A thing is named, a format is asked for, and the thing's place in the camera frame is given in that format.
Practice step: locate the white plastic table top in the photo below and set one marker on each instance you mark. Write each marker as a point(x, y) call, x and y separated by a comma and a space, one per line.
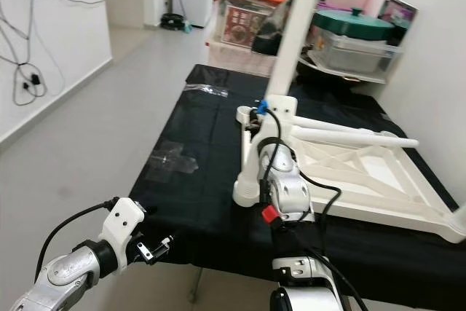
point(371, 180)

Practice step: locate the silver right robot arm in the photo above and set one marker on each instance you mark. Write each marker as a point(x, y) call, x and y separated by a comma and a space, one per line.
point(291, 187)

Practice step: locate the black tablecloth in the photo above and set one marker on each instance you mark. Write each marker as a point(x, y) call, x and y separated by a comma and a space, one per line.
point(189, 121)

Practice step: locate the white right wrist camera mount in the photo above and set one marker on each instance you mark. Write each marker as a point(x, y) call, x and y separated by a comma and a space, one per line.
point(282, 111)

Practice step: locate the clear plastic storage container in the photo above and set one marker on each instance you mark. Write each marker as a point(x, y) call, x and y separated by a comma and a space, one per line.
point(357, 56)

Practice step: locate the clear tape strip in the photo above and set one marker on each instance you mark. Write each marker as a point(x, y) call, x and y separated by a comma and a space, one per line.
point(206, 89)

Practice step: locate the clear tape patch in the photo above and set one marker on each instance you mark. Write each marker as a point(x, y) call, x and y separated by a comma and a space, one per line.
point(175, 158)

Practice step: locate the green lidded pot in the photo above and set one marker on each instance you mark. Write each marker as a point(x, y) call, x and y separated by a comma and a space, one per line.
point(355, 25)

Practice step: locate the black glossy bag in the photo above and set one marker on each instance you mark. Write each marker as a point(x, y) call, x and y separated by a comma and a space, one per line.
point(271, 30)

